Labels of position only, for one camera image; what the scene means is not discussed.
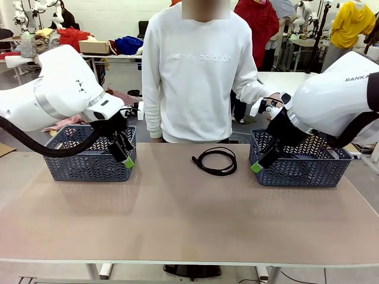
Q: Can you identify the person in red jacket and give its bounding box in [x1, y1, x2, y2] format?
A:
[233, 0, 281, 71]

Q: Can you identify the person's right forearm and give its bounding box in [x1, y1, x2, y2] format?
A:
[142, 82, 163, 139]

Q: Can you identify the person in yellow hoodie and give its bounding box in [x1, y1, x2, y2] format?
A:
[321, 0, 377, 75]

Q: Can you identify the red cloth pile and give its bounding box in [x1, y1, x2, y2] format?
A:
[56, 27, 95, 54]

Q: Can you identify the black left arm hose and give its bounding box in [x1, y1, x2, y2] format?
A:
[0, 115, 103, 157]

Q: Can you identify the black arm hose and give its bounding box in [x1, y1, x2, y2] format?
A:
[325, 111, 379, 149]
[0, 115, 103, 157]

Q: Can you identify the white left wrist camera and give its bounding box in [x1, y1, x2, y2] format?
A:
[124, 101, 145, 121]

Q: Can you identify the black right arm hose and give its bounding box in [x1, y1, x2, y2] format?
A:
[325, 111, 379, 149]

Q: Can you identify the person in white sweater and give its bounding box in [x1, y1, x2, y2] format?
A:
[141, 0, 258, 144]

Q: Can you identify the white background table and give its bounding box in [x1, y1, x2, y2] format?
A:
[79, 52, 144, 92]

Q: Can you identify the black strap on arm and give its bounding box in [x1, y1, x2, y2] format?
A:
[366, 72, 379, 113]

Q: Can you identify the black office chair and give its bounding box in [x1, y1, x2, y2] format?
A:
[137, 20, 150, 39]

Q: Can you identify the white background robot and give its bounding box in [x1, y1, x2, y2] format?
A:
[291, 1, 320, 33]
[11, 0, 38, 30]

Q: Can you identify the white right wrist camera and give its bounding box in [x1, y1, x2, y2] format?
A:
[249, 98, 275, 118]

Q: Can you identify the grey-blue plastic mesh basket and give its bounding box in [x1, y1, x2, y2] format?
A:
[248, 128, 355, 188]
[43, 124, 138, 183]

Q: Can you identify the person's left forearm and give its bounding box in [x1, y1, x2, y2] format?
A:
[232, 70, 273, 104]

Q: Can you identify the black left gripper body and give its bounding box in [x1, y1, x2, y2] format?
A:
[102, 114, 129, 143]

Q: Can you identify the cardboard box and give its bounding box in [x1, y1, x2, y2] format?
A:
[78, 40, 112, 56]

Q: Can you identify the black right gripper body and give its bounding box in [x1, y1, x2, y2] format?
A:
[265, 108, 310, 154]

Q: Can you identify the flat cardboard piece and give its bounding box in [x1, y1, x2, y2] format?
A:
[0, 143, 17, 158]

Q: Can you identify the white table behind person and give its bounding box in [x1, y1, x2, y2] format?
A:
[256, 72, 320, 97]

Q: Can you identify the black round floor base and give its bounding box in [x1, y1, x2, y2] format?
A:
[162, 264, 222, 277]

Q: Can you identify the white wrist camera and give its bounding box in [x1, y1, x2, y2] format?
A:
[124, 101, 145, 121]
[249, 98, 275, 118]

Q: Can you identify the pink checked cloth pile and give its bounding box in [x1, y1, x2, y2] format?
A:
[43, 88, 144, 133]

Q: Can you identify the blue cloth pile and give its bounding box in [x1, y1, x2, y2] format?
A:
[114, 35, 146, 56]

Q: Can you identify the thin black coiled cable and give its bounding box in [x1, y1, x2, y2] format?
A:
[191, 147, 238, 175]

